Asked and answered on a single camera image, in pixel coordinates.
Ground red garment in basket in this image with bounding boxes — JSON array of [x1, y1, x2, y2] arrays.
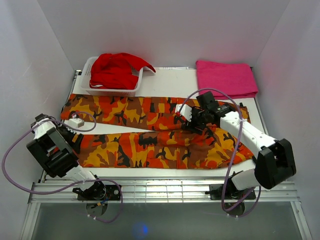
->
[[89, 52, 156, 90]]

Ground orange camouflage trousers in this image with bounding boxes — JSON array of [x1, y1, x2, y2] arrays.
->
[[60, 94, 254, 169]]

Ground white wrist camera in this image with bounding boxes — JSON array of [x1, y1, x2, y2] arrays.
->
[[175, 104, 192, 122], [68, 118, 85, 129]]

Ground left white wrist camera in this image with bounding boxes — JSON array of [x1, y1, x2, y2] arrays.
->
[[68, 118, 85, 129]]

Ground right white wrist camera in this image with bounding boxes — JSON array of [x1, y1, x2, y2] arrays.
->
[[175, 104, 192, 122]]

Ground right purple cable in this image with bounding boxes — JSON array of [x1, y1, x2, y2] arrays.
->
[[174, 87, 262, 219]]

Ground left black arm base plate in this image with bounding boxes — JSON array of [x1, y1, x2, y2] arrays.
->
[[72, 184, 121, 201]]

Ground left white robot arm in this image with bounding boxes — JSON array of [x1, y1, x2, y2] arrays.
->
[[26, 113, 107, 201]]

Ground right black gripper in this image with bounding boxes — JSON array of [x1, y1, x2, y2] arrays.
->
[[183, 105, 209, 136]]

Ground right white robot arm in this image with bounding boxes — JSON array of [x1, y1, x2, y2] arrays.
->
[[176, 91, 297, 199]]

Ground pink folded trousers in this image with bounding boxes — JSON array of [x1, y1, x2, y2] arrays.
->
[[195, 60, 258, 99]]

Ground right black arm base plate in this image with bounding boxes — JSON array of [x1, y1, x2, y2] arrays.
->
[[204, 184, 256, 200]]

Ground white plastic basket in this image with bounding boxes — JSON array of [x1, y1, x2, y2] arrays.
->
[[79, 56, 144, 97]]

